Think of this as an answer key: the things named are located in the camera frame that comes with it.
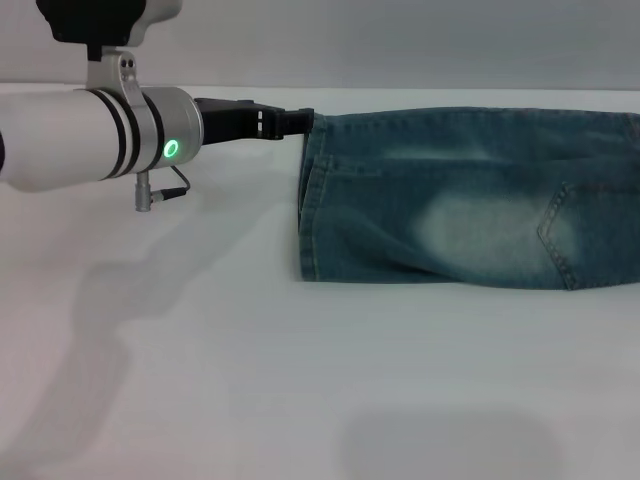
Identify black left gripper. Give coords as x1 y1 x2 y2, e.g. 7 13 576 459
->
192 97 316 147

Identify blue denim shorts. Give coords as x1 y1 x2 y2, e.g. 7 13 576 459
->
297 107 640 292

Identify silver wrist cable connector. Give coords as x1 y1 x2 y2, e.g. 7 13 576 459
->
132 164 192 214

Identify silver camera mount bracket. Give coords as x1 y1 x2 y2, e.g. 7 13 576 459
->
85 44 147 97

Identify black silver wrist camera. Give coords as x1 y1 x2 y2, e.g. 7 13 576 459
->
34 0 184 50

